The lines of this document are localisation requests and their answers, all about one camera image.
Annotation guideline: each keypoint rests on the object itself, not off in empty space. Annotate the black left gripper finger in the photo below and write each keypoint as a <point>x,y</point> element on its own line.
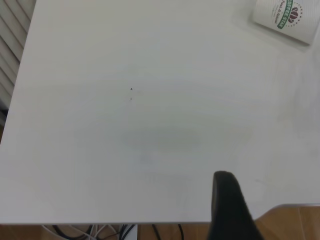
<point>230,207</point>

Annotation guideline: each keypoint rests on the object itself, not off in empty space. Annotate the white paper coffee cup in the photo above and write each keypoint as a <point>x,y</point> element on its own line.
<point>270,15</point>

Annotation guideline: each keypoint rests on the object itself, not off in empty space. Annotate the white table leg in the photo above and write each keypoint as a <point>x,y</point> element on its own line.
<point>135,232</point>

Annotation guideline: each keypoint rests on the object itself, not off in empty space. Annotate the white slatted window blind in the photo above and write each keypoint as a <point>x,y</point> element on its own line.
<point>12,37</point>

